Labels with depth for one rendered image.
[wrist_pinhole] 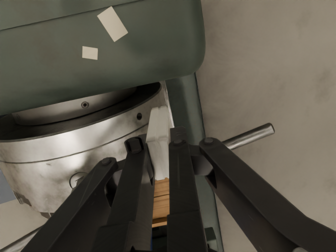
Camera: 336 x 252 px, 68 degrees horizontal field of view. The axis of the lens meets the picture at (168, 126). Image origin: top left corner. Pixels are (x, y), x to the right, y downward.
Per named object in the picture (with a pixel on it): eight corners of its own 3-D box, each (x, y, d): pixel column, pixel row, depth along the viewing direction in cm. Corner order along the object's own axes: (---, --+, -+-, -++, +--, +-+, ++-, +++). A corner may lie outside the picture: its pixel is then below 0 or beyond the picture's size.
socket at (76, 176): (81, 185, 38) (78, 196, 36) (68, 169, 37) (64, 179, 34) (100, 174, 38) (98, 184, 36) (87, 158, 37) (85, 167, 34)
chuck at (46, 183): (29, 114, 61) (-53, 187, 32) (154, 85, 64) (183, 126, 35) (43, 147, 64) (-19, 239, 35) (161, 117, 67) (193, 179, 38)
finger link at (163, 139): (156, 140, 15) (168, 137, 15) (159, 106, 22) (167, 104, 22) (166, 179, 17) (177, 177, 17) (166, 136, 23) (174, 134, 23)
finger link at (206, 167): (170, 161, 14) (222, 152, 14) (169, 127, 19) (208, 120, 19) (175, 183, 15) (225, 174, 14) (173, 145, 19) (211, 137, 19)
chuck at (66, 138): (23, 101, 60) (-68, 163, 30) (151, 71, 63) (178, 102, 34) (29, 114, 61) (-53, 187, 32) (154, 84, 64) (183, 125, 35)
